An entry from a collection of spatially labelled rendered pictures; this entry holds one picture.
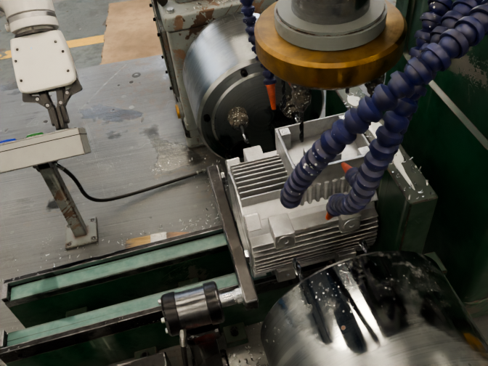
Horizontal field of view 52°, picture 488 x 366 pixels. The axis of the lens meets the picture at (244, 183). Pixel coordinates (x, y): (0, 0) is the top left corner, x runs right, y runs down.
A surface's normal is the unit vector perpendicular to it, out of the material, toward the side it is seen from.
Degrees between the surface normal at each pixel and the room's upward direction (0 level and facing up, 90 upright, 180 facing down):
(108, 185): 0
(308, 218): 0
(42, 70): 49
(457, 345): 24
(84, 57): 0
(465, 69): 90
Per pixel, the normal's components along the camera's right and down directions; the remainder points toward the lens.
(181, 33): 0.25, 0.69
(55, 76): 0.16, 0.08
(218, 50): -0.47, -0.52
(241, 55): -0.24, -0.63
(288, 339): -0.83, -0.21
